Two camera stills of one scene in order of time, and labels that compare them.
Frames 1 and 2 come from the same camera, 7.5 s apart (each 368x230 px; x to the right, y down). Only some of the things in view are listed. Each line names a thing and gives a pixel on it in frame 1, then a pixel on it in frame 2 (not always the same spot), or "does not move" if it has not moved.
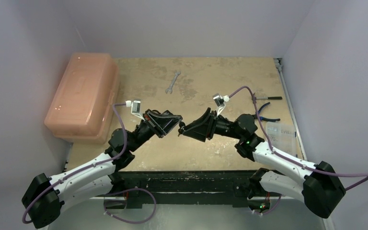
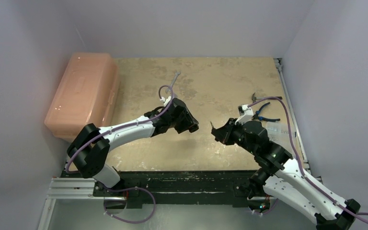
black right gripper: (210, 123) -> (227, 132)
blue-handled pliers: (264, 119) does not move
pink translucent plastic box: (83, 110) does not move
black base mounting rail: (136, 188) does not move
